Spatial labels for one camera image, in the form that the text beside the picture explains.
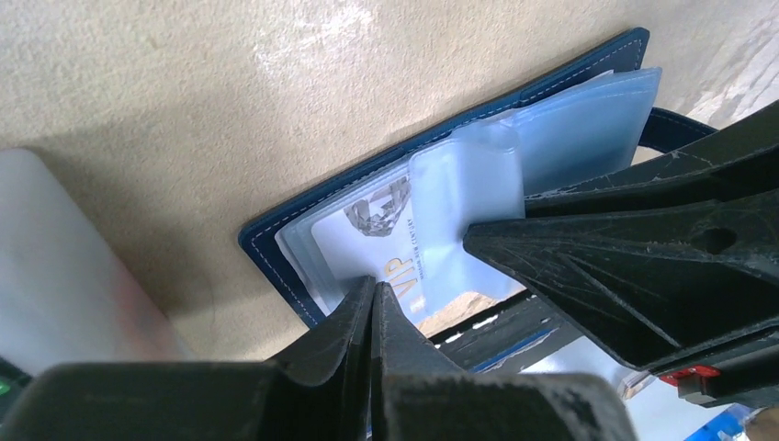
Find blue card holder wallet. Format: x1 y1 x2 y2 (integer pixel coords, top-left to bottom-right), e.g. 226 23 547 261
238 27 719 330

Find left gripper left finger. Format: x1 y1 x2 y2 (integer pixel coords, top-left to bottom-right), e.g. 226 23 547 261
271 277 377 440

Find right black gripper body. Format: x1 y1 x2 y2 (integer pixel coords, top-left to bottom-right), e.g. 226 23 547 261
659 343 778 408

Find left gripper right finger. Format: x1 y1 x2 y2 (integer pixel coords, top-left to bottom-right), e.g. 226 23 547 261
371 282 463 440

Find green card box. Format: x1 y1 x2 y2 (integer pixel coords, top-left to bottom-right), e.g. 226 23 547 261
1 149 194 377

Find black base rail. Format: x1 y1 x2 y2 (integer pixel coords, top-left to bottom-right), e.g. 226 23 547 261
430 292 582 373

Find white patterned card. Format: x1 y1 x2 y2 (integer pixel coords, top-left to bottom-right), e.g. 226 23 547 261
310 175 428 323

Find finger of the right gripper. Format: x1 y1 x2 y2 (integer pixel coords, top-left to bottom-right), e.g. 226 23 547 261
464 191 778 370
525 103 778 218

